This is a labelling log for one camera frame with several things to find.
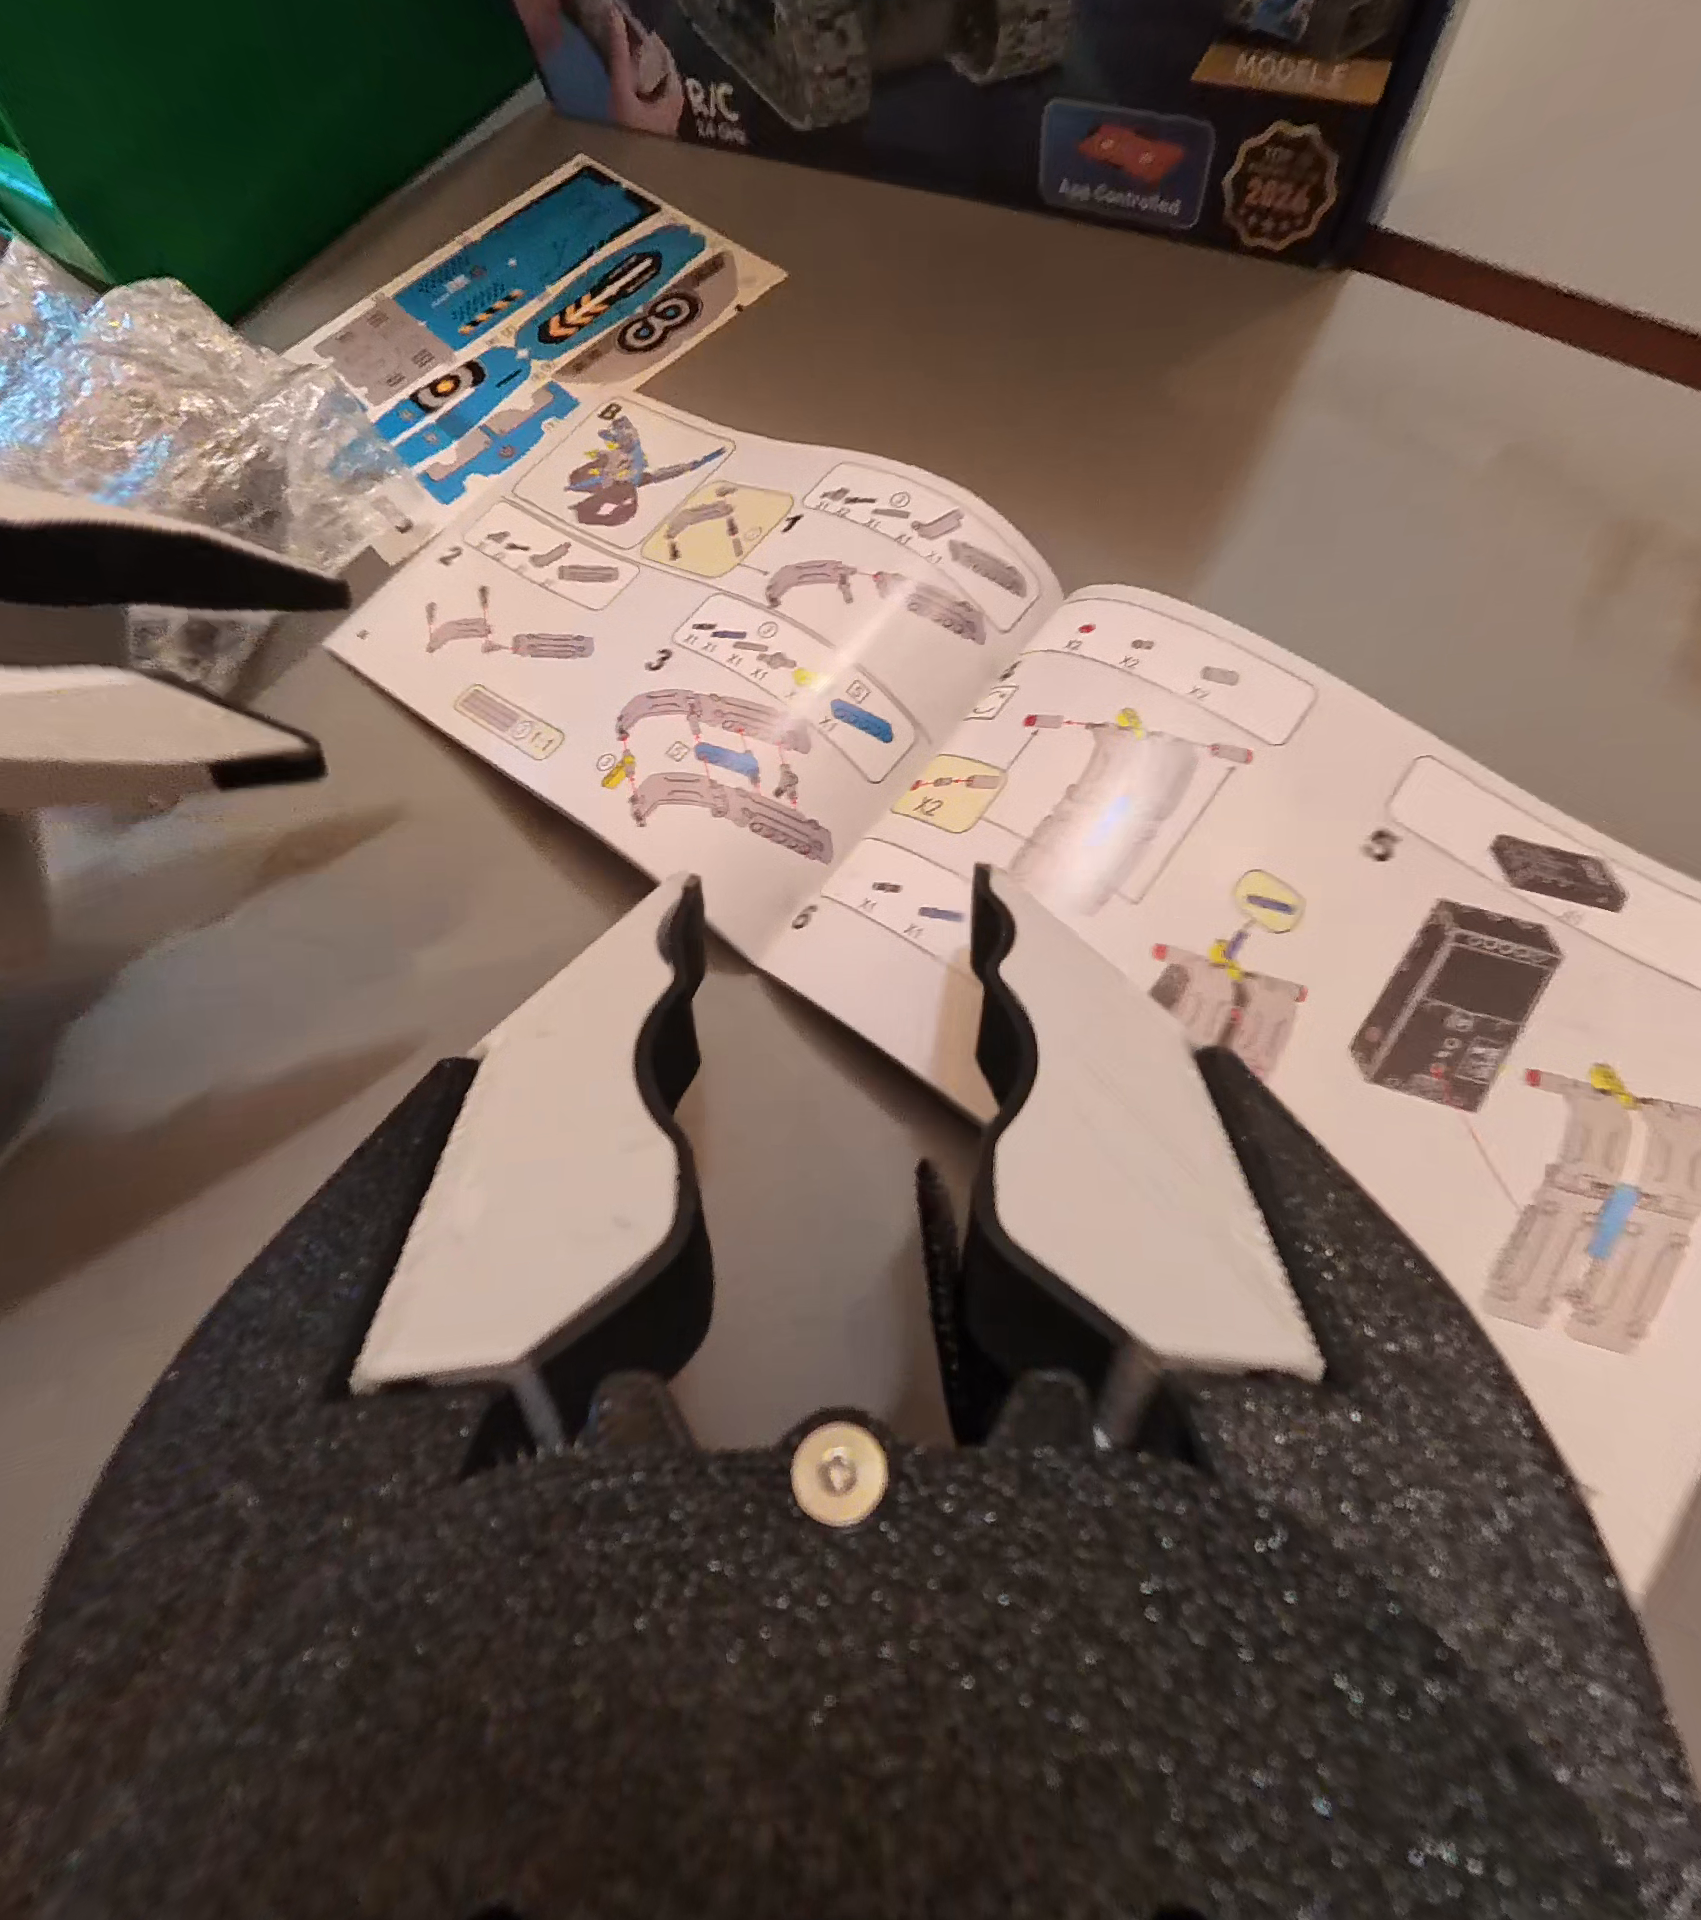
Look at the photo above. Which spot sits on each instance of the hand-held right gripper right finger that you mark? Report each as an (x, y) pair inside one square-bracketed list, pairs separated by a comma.
[(1151, 1184)]

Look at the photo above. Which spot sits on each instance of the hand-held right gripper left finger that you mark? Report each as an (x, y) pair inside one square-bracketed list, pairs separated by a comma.
[(520, 1170)]

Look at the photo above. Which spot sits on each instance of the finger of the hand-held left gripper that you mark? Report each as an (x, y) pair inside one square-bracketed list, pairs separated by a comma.
[(41, 734), (70, 525)]

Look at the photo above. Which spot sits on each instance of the large bubble wrap packet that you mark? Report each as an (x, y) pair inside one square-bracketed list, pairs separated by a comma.
[(221, 404)]

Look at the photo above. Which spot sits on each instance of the white instruction booklet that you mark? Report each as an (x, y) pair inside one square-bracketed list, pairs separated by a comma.
[(1239, 780)]

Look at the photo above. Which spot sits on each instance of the grey desk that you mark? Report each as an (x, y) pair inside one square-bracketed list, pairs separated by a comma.
[(1390, 450)]

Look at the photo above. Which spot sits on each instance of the green plastic bin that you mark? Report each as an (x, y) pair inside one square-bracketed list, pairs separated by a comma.
[(190, 134)]

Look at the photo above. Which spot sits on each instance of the blue sticker sheet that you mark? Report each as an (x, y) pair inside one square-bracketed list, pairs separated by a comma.
[(551, 300)]

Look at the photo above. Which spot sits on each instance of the dark blue toy box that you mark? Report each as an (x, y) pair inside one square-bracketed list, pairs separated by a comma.
[(940, 134)]

